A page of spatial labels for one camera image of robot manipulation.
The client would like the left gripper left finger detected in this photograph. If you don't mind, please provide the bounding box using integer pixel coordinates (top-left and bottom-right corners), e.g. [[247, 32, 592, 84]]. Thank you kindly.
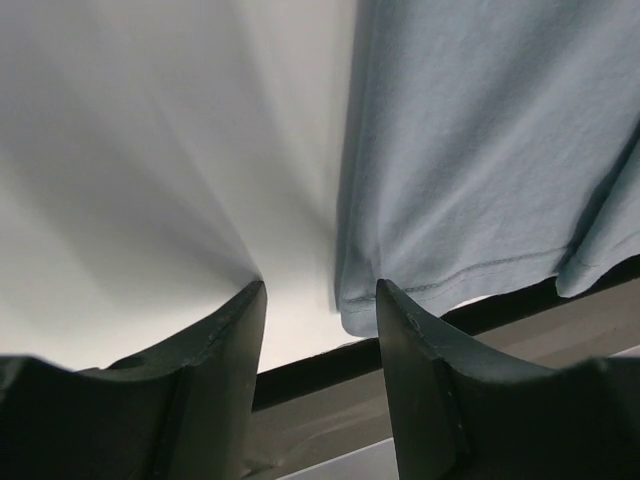
[[1, 281, 267, 479]]

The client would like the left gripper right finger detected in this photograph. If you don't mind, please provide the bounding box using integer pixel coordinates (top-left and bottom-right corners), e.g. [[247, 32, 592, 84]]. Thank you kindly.
[[376, 280, 639, 479]]

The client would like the aluminium front rail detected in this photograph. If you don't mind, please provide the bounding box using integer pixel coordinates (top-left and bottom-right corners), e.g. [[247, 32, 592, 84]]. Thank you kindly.
[[241, 282, 639, 479]]

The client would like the grey blue t shirt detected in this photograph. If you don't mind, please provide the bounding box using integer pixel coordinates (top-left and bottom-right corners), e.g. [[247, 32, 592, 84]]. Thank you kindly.
[[335, 1, 639, 337]]

